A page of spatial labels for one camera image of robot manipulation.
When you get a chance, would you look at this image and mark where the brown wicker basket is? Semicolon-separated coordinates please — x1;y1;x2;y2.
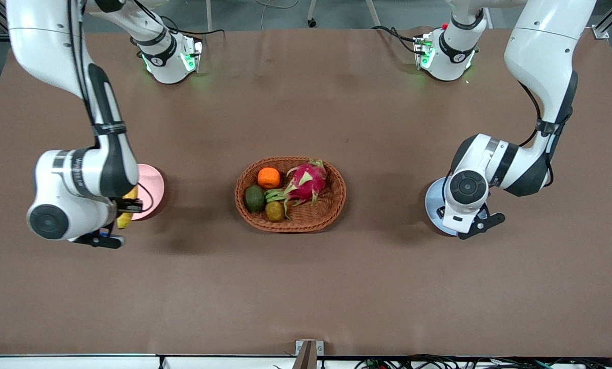
234;156;347;234

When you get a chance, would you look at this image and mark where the black base cable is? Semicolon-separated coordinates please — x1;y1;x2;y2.
372;25;420;55

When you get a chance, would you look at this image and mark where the pink plate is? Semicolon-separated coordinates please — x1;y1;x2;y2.
129;164;165;221

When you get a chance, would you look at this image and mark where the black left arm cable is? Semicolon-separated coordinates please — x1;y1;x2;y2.
519;81;543;148

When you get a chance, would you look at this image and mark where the white table edge rail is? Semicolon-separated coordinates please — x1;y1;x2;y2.
0;354;296;369

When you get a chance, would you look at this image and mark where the pink dragon fruit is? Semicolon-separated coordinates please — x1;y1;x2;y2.
264;158;328;218

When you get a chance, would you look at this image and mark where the black cable bundle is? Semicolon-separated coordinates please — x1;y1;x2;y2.
355;354;612;369

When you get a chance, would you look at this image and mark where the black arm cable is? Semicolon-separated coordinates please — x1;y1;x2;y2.
519;81;543;148
68;0;97;126

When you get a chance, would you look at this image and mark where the green avocado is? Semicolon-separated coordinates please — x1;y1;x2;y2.
244;184;266;213

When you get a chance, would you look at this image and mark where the blue plate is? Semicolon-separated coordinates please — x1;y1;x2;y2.
425;178;460;237

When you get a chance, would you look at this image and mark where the brown table cover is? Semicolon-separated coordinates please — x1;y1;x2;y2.
0;27;612;358

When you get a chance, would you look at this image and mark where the brown kiwi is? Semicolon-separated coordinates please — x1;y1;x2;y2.
264;201;286;222

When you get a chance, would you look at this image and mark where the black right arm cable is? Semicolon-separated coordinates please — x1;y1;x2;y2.
68;0;97;126

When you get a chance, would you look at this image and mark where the orange fruit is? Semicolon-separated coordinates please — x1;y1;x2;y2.
257;167;281;190

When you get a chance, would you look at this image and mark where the grey metal camera mount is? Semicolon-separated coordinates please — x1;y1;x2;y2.
295;339;324;369

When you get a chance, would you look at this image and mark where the yellow banana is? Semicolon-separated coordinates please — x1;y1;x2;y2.
116;186;139;229

